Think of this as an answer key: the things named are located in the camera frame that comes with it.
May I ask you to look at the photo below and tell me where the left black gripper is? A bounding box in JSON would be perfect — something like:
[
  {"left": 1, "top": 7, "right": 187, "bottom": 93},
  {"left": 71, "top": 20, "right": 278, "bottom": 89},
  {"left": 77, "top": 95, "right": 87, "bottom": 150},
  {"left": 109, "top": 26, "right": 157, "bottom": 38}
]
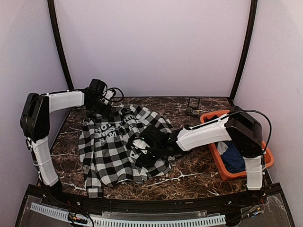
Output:
[{"left": 89, "top": 97, "right": 117, "bottom": 120}]

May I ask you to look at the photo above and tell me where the black white plaid shirt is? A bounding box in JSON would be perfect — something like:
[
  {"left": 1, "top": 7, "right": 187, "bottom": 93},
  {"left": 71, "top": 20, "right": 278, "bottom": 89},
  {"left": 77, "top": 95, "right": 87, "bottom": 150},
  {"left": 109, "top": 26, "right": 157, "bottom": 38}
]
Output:
[{"left": 78, "top": 105, "right": 174, "bottom": 198}]

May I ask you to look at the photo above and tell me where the dark metal brooch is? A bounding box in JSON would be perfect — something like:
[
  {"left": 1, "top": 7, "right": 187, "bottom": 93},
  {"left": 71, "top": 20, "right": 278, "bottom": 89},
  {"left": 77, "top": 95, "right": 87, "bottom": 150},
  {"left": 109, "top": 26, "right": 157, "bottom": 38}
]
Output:
[{"left": 186, "top": 107, "right": 201, "bottom": 116}]

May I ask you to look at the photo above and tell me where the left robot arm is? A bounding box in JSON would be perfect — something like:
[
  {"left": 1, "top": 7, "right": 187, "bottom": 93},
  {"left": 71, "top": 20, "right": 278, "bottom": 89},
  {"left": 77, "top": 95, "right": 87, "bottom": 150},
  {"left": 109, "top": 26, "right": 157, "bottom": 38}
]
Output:
[{"left": 20, "top": 79, "right": 116, "bottom": 206}]

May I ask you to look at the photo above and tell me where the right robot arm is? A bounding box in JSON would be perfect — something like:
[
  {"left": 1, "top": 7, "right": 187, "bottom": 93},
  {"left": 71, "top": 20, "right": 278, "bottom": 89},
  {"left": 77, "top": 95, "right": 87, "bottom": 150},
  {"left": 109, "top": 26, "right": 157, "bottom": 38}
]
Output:
[{"left": 130, "top": 106, "right": 268, "bottom": 205}]

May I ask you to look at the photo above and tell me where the black garment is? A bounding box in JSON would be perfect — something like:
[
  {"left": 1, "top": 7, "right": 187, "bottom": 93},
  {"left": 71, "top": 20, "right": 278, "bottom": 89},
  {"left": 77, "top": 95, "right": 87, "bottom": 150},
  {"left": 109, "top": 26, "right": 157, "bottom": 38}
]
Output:
[{"left": 201, "top": 113, "right": 228, "bottom": 123}]

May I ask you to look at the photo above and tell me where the blue garment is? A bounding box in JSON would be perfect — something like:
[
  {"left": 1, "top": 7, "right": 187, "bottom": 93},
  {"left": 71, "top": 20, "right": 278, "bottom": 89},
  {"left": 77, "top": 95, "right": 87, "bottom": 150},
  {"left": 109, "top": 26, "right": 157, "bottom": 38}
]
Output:
[{"left": 217, "top": 141, "right": 245, "bottom": 174}]

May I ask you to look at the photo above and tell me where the orange plastic basket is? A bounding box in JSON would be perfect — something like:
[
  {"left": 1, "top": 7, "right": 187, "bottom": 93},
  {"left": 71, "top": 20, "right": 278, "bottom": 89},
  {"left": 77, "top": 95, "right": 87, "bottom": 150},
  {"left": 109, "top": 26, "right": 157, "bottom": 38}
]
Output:
[{"left": 200, "top": 110, "right": 274, "bottom": 181}]

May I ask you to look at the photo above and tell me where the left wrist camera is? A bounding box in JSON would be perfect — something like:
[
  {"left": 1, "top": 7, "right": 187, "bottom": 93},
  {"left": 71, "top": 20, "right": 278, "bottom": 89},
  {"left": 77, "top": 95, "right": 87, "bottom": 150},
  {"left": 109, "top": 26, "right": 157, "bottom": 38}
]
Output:
[{"left": 101, "top": 87, "right": 124, "bottom": 105}]

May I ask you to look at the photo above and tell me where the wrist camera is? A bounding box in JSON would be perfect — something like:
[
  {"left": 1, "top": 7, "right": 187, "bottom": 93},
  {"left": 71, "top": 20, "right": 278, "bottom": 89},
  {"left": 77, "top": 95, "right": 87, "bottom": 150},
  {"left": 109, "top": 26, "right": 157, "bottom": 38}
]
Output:
[
  {"left": 130, "top": 137, "right": 150, "bottom": 155},
  {"left": 101, "top": 87, "right": 124, "bottom": 105}
]

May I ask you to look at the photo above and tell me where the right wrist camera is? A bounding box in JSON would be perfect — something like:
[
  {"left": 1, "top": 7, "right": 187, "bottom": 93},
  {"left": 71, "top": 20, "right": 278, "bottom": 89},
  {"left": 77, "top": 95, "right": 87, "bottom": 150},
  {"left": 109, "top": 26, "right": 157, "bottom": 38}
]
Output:
[{"left": 130, "top": 137, "right": 150, "bottom": 155}]

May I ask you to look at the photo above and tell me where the white slotted cable duct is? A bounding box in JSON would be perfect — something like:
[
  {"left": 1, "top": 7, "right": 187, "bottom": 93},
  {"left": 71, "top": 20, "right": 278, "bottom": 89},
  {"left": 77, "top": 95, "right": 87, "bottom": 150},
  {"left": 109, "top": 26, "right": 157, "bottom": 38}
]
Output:
[{"left": 30, "top": 202, "right": 226, "bottom": 227}]

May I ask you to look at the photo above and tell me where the black front rail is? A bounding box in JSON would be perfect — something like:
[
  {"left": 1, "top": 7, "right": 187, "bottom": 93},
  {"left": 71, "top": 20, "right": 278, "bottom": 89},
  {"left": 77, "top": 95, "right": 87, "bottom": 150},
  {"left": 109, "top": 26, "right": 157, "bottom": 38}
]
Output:
[{"left": 22, "top": 183, "right": 286, "bottom": 218}]

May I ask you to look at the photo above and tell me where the left black frame post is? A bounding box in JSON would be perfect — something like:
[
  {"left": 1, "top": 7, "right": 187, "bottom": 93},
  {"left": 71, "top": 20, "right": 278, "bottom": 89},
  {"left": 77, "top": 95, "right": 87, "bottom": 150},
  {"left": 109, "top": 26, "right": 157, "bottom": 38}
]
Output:
[{"left": 47, "top": 0, "right": 74, "bottom": 90}]

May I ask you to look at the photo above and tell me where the black frame post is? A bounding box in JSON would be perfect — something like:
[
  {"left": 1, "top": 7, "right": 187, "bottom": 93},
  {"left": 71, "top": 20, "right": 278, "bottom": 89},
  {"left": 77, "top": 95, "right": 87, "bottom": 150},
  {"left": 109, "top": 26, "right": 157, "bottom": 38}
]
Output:
[
  {"left": 228, "top": 0, "right": 258, "bottom": 105},
  {"left": 47, "top": 0, "right": 74, "bottom": 90}
]

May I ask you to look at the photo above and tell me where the right black frame post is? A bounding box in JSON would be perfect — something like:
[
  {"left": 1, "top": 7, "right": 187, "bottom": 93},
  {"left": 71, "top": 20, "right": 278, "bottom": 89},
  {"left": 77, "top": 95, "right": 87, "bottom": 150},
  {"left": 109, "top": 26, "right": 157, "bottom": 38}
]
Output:
[{"left": 228, "top": 0, "right": 258, "bottom": 105}]

